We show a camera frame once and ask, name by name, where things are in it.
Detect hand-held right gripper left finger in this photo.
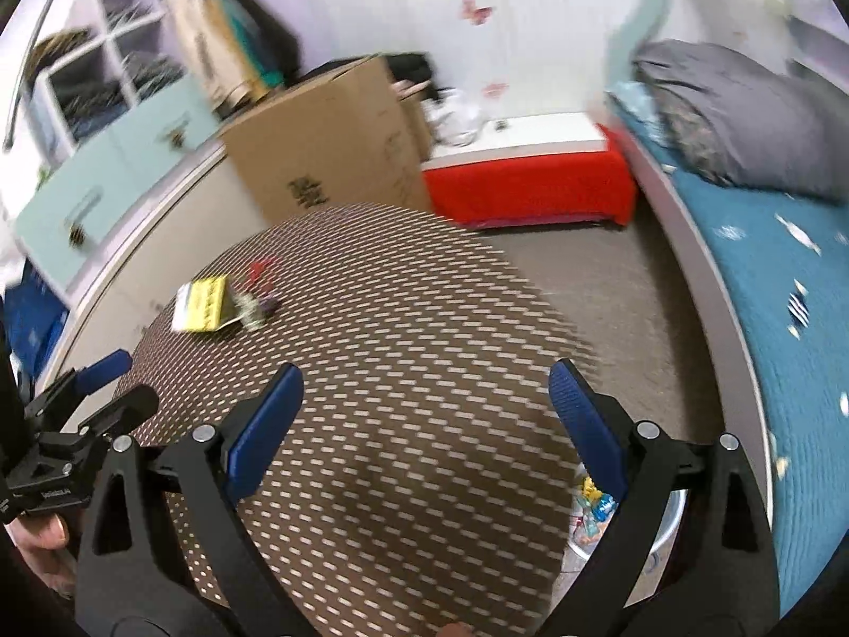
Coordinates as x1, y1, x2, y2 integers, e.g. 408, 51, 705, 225
74, 364, 306, 637

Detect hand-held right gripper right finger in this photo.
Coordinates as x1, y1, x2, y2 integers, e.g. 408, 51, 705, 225
537, 358, 782, 637

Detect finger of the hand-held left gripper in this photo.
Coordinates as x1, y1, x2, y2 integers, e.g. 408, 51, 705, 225
23, 350, 134, 423
80, 386, 160, 443

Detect white bowl with toys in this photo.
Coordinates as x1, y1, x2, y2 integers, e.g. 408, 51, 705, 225
564, 454, 691, 585

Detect person's left hand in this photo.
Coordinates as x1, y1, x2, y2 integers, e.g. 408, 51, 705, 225
14, 516, 78, 602

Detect pile of colourful wrappers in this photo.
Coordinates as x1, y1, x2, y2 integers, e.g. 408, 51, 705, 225
572, 474, 622, 540

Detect blue bag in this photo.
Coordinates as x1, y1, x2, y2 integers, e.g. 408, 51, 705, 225
0, 272, 68, 379

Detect white base cabinet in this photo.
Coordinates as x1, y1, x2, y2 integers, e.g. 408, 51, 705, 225
66, 139, 266, 373

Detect teal drawer cabinet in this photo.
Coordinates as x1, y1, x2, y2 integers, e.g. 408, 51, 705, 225
13, 89, 223, 293

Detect bed with blue sheet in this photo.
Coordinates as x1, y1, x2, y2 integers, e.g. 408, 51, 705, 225
610, 80, 849, 618

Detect red and white bed step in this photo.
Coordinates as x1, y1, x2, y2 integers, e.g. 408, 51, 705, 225
421, 113, 639, 230

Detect large cardboard box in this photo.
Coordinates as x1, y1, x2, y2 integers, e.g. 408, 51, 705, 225
219, 56, 432, 227

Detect light blue patterned pillow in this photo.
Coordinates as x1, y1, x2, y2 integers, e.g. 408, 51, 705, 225
607, 80, 671, 147

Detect white plastic bag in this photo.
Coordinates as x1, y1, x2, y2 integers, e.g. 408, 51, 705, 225
431, 89, 500, 147

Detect grey pillow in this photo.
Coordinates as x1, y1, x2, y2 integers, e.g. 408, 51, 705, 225
630, 40, 849, 201

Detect white cubby shelf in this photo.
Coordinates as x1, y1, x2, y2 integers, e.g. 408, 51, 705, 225
27, 0, 233, 147

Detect black bag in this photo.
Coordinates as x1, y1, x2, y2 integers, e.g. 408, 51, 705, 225
385, 53, 434, 102

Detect teal bed frame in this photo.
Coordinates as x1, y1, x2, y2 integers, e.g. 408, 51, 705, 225
597, 0, 784, 525

